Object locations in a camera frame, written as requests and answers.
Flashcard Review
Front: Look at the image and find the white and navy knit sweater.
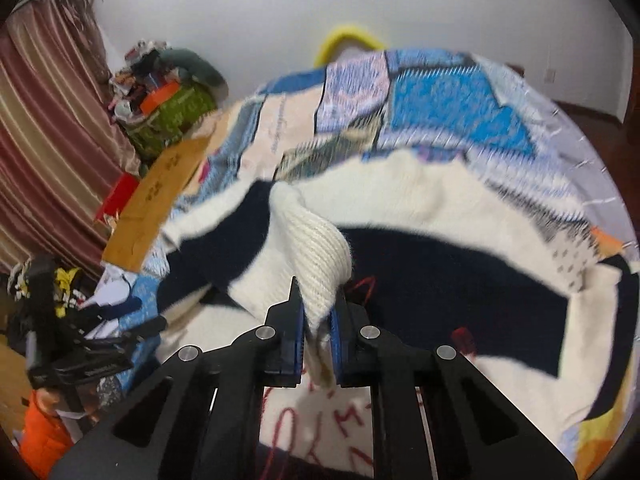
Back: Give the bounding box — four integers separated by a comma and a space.
158, 148, 640, 480

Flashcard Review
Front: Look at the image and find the person's left hand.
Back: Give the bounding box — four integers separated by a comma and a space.
35, 385, 101, 422

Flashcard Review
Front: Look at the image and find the pile of papers and books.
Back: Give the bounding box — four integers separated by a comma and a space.
72, 268, 142, 339

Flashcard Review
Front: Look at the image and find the orange sleeve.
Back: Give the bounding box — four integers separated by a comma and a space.
20, 390, 74, 479

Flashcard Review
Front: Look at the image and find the orange plush blanket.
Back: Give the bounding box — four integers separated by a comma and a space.
560, 226, 639, 479

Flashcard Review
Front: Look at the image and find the wooden lap desk board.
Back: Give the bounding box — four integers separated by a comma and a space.
102, 136, 210, 272

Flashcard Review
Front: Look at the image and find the red box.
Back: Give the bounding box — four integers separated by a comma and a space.
93, 172, 139, 222

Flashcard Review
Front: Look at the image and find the striped red gold curtain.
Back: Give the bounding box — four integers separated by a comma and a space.
1, 0, 140, 276

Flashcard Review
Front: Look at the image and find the green fabric storage bin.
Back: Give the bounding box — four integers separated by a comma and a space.
122, 84, 217, 162

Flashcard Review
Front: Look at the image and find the orange box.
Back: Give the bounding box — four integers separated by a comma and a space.
140, 81, 180, 116

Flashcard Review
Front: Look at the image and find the clutter pile on bin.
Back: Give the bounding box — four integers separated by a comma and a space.
107, 40, 180, 125

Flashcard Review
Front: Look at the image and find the grey striped bed sheet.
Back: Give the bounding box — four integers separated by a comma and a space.
523, 81, 639, 258

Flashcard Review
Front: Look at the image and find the blue patchwork bed quilt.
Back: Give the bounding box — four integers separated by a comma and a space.
119, 48, 626, 396

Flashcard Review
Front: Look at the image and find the yellow curved foam tube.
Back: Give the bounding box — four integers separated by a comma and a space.
314, 24, 386, 68

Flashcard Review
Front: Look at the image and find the white wall socket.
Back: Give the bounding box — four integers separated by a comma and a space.
544, 68, 556, 84

